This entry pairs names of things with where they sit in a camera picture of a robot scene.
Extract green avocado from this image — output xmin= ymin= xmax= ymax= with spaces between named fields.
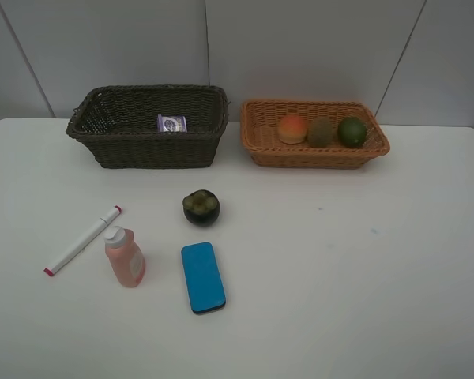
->
xmin=337 ymin=117 xmax=367 ymax=148

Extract orange wicker basket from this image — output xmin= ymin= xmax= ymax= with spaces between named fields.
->
xmin=240 ymin=99 xmax=390 ymax=169

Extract brown kiwi fruit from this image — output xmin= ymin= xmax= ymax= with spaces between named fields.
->
xmin=307 ymin=117 xmax=333 ymax=148

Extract purple air freshener can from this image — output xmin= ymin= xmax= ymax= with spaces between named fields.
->
xmin=157 ymin=114 xmax=187 ymax=133

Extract dark brown wicker basket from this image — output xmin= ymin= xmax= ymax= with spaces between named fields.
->
xmin=66 ymin=84 xmax=228 ymax=169

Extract white marker red caps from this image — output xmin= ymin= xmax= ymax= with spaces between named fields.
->
xmin=43 ymin=205 xmax=122 ymax=277

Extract orange peach fruit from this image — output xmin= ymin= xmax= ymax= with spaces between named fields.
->
xmin=277 ymin=114 xmax=307 ymax=144

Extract blue whiteboard eraser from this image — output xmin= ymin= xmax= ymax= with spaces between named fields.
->
xmin=181 ymin=242 xmax=226 ymax=314

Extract dark purple mangosteen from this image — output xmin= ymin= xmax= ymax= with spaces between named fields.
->
xmin=182 ymin=189 xmax=220 ymax=227

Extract pink bottle white cap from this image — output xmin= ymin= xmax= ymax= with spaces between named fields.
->
xmin=103 ymin=226 xmax=146 ymax=288

